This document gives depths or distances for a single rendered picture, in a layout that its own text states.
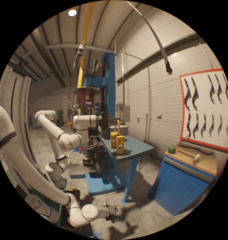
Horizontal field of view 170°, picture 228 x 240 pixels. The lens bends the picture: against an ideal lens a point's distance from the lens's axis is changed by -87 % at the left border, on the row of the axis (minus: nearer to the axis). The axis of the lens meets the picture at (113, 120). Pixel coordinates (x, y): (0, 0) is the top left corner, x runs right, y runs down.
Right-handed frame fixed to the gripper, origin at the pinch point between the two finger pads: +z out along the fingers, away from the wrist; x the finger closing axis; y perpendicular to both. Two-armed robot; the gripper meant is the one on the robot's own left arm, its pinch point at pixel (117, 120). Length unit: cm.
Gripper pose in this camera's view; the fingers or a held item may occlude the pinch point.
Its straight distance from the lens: 62.2
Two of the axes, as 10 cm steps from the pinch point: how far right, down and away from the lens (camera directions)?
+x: -0.1, 10.0, 1.0
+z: 9.3, -0.3, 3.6
